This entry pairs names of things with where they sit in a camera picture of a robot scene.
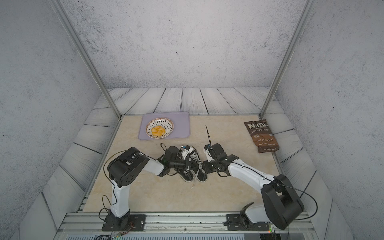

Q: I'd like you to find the aluminium front rail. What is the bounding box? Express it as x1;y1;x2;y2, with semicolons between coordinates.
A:
54;212;318;240

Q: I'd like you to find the brown potato chips bag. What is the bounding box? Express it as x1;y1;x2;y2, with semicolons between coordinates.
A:
244;120;280;154

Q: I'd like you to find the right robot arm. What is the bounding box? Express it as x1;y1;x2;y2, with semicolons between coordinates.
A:
203;144;304;230

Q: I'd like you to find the lavender tray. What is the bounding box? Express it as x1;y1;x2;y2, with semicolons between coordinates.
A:
139;112;191;140

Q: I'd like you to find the patterned ceramic bowl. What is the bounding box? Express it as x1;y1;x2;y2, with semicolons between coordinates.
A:
145;118;174;139

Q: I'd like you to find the black canvas sneaker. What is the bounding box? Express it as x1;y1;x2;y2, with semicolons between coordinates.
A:
188;145;208;183
176;169;194;183

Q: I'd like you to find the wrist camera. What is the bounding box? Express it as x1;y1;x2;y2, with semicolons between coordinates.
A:
204;144;214;162
181;145;195;160

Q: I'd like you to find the yellow bread roll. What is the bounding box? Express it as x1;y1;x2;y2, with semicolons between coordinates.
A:
151;126;166;137

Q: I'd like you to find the right aluminium frame post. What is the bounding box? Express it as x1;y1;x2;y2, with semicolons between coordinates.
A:
259;0;316;119

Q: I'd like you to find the left aluminium frame post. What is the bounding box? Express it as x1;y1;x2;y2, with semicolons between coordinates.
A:
49;0;123;121

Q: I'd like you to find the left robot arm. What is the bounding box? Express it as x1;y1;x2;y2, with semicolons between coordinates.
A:
107;145;195;219

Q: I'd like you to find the aluminium frame post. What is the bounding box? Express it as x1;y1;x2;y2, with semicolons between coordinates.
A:
259;0;316;119
49;0;123;121

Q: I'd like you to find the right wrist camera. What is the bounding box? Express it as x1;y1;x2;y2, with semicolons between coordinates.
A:
204;144;214;162

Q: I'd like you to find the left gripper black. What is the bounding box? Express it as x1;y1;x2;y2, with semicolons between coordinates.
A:
168;158;200;172

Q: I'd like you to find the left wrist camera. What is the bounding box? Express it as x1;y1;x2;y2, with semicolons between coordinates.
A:
181;145;195;160

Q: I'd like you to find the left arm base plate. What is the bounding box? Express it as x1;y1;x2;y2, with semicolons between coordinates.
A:
102;214;147;232

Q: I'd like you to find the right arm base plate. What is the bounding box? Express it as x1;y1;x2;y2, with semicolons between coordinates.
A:
224;202;270;231

